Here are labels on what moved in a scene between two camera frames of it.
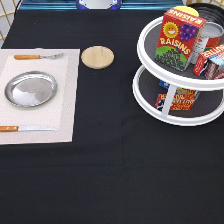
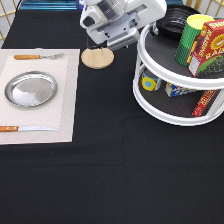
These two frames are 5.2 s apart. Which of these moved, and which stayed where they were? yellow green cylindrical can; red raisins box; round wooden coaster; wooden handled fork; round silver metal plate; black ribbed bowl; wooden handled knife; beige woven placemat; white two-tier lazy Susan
Moved: red raisins box; yellow green cylindrical can; black ribbed bowl
Stayed: white two-tier lazy Susan; round silver metal plate; beige woven placemat; wooden handled fork; wooden handled knife; round wooden coaster
